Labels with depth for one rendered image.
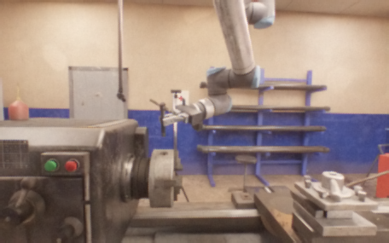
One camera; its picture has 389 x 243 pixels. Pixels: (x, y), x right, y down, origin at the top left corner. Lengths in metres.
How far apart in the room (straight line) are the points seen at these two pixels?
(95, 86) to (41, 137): 3.46
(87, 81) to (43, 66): 0.88
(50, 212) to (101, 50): 3.76
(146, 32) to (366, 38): 4.59
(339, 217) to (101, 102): 3.89
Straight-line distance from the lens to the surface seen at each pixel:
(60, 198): 0.72
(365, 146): 5.63
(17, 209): 0.73
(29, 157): 0.74
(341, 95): 5.13
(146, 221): 1.13
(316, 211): 0.76
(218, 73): 0.85
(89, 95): 4.20
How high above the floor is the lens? 1.41
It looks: 4 degrees down
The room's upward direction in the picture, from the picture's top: 1 degrees clockwise
